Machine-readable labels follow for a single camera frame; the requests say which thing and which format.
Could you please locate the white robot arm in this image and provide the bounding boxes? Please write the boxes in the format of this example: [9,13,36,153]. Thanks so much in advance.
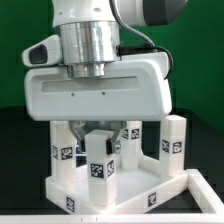
[22,0,187,153]

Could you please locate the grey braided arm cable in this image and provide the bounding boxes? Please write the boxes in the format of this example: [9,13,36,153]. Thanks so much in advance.
[109,0,175,79]

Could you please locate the white desk tabletop tray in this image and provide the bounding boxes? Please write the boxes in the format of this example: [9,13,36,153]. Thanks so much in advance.
[46,151,188,215]

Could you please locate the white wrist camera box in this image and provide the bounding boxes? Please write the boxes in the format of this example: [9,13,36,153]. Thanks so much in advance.
[22,35,62,67]

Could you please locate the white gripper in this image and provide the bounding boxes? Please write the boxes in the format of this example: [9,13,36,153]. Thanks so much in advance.
[25,53,172,155]

